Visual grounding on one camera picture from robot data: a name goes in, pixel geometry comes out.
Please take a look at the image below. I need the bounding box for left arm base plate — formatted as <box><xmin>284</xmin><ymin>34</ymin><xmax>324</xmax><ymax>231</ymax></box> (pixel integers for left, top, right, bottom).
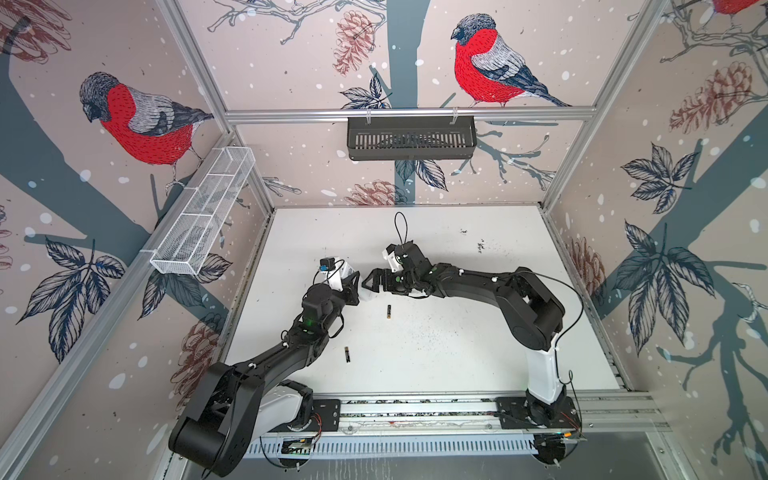
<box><xmin>269</xmin><ymin>399</ymin><xmax>341</xmax><ymax>433</ymax></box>

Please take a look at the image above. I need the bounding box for black wall basket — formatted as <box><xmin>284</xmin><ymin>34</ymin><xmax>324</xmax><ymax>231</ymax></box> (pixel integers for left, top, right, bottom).
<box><xmin>347</xmin><ymin>116</ymin><xmax>477</xmax><ymax>161</ymax></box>

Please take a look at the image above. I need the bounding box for white wire mesh basket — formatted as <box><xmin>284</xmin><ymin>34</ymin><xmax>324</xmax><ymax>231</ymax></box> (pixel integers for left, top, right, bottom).
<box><xmin>150</xmin><ymin>146</ymin><xmax>255</xmax><ymax>275</ymax></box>

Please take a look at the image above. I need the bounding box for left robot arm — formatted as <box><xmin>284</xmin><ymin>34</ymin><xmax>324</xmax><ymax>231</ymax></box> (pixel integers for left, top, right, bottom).
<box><xmin>168</xmin><ymin>271</ymin><xmax>360</xmax><ymax>477</ymax></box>

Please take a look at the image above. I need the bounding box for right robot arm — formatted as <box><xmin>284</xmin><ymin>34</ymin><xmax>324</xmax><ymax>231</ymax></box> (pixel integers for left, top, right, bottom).
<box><xmin>362</xmin><ymin>241</ymin><xmax>576</xmax><ymax>426</ymax></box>

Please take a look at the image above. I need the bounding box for white remote control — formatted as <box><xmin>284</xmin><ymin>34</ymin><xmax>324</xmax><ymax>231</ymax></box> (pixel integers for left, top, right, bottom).
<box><xmin>324</xmin><ymin>264</ymin><xmax>359</xmax><ymax>292</ymax></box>

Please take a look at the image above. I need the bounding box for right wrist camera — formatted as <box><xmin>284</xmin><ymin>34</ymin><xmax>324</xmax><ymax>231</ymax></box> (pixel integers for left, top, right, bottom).
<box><xmin>382</xmin><ymin>251</ymin><xmax>403</xmax><ymax>273</ymax></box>

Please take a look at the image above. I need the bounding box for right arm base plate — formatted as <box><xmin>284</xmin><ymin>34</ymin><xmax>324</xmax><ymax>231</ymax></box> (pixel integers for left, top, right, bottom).
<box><xmin>495</xmin><ymin>396</ymin><xmax>581</xmax><ymax>430</ymax></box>

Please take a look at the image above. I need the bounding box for slotted cable duct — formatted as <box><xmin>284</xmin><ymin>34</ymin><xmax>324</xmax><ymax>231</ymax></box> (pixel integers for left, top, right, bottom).
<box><xmin>244</xmin><ymin>434</ymin><xmax>539</xmax><ymax>461</ymax></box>

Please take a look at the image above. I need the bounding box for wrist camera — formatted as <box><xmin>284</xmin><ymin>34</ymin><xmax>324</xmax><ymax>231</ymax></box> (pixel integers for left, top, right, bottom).
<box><xmin>382</xmin><ymin>251</ymin><xmax>403</xmax><ymax>273</ymax></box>
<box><xmin>314</xmin><ymin>257</ymin><xmax>344</xmax><ymax>284</ymax></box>

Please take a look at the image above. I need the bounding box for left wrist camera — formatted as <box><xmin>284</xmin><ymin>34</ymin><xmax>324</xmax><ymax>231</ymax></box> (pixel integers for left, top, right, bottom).
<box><xmin>314</xmin><ymin>257</ymin><xmax>344</xmax><ymax>284</ymax></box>

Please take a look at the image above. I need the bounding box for aluminium front rail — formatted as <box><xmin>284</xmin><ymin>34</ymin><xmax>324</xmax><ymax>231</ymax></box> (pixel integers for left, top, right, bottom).
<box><xmin>170</xmin><ymin>392</ymin><xmax>670</xmax><ymax>439</ymax></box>

